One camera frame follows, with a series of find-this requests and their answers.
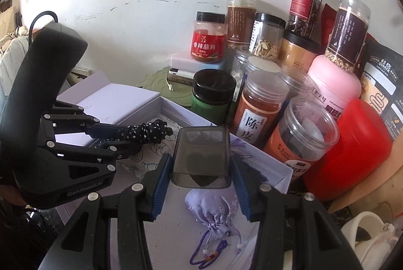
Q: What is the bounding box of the red label tea jar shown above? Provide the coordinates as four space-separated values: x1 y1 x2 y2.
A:
286 0 322 39

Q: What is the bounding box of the black polka dot scrunchie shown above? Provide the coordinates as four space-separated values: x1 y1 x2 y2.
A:
119 119 174 144

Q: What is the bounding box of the brown kraft paper pouch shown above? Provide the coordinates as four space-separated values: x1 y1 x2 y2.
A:
328 133 403 213

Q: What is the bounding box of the clear grey plastic cup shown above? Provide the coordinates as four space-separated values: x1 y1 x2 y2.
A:
171 126 231 189

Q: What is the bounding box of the black lid nut jar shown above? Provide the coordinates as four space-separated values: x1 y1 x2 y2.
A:
249 13 286 62

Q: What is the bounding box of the lavender drawstring sachet pouch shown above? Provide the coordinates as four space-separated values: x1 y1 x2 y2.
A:
184 186 243 269

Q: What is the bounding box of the brown label tall jar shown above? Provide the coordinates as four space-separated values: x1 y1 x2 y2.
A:
226 0 257 51

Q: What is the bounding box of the red plastic canister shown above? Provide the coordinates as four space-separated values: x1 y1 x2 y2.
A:
303 99 392 202

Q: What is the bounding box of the dark label grain jar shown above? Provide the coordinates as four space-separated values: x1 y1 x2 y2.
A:
324 0 371 73

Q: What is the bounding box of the red label sauce jar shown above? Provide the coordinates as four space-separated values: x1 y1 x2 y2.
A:
191 11 227 63

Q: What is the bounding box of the tan jar black lid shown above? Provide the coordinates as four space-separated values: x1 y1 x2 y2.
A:
279 30 323 73

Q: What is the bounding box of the dark green glass jar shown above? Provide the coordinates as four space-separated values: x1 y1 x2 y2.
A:
191 69 236 125

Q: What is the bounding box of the black foil food pouch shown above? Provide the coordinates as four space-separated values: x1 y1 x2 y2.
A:
360 40 402 140

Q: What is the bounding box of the orange label clear jar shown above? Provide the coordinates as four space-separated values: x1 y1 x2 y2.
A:
264 97 340 181

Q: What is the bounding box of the pink plastic jar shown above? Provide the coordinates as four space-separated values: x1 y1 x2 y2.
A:
307 55 361 120

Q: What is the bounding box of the orange peel jar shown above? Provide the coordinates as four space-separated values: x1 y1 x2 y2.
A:
231 70 289 146

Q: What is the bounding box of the cream cinnamoroll electric cooker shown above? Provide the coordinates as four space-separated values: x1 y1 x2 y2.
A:
341 211 402 269

